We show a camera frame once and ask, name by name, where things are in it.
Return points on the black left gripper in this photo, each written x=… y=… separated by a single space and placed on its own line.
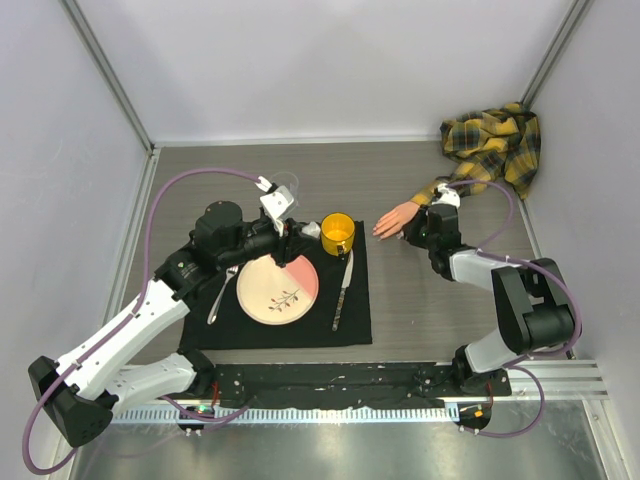
x=290 y=245

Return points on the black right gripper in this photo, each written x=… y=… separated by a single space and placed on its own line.
x=411 y=230

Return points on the white nail polish bottle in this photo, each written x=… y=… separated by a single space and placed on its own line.
x=311 y=230

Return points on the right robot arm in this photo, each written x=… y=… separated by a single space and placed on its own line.
x=533 y=311

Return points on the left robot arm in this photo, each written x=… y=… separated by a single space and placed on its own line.
x=82 y=391

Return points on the mannequin hand with painted nails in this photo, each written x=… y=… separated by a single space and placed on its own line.
x=393 y=221

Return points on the yellow mug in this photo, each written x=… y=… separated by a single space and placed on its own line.
x=337 y=234

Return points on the pink and cream plate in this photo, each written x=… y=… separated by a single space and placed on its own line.
x=275 y=296

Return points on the silver fork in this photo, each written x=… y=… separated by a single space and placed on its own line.
x=230 y=273

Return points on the clear plastic cup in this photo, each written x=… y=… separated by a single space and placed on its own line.
x=288 y=180

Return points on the silver table knife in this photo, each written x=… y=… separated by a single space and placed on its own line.
x=346 y=281

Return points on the black cloth placemat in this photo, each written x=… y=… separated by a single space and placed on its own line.
x=234 y=329

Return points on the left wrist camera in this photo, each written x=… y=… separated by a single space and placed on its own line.
x=277 y=203

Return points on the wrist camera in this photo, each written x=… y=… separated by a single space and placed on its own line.
x=277 y=203
x=445 y=195

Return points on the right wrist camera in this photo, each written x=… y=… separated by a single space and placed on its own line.
x=445 y=195

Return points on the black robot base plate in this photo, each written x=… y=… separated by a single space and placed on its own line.
x=339 y=386

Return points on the white slotted cable duct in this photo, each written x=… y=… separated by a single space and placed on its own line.
x=167 y=414

